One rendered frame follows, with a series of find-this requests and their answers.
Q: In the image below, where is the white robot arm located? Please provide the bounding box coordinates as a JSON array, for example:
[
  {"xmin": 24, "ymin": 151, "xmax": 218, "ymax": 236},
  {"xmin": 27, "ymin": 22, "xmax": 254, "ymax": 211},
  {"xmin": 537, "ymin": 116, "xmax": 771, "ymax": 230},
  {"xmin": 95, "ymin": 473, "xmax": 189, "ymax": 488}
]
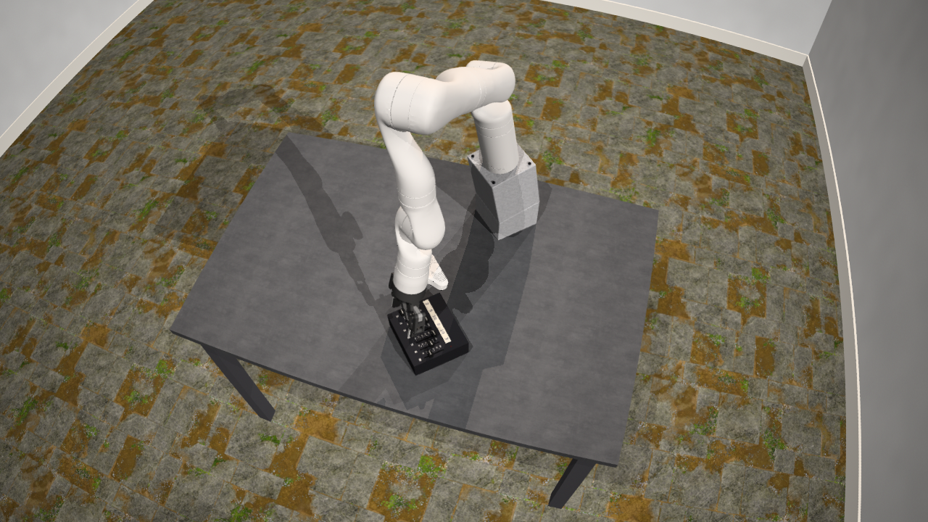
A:
[{"xmin": 374, "ymin": 60, "xmax": 519, "ymax": 294}]

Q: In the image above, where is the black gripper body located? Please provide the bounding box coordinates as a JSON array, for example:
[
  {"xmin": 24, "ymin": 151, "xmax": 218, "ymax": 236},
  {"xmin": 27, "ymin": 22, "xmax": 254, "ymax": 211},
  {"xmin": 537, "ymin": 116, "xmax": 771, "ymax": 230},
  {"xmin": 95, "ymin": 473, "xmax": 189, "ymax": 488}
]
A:
[{"xmin": 392, "ymin": 282, "xmax": 427, "ymax": 312}]

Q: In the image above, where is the dark grey lighting desk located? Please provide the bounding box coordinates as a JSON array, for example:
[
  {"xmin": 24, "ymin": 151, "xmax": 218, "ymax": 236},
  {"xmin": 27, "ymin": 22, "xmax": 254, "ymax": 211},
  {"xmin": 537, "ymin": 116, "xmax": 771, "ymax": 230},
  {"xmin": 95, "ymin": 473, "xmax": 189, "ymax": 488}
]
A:
[{"xmin": 388, "ymin": 292, "xmax": 469, "ymax": 375}]

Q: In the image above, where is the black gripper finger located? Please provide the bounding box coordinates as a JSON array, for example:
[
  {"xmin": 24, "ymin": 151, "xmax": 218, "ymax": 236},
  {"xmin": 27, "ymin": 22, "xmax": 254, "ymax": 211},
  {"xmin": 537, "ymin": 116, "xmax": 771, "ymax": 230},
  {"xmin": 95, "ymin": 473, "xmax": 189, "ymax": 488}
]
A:
[
  {"xmin": 389, "ymin": 273, "xmax": 401, "ymax": 308},
  {"xmin": 401, "ymin": 302, "xmax": 426, "ymax": 338}
]

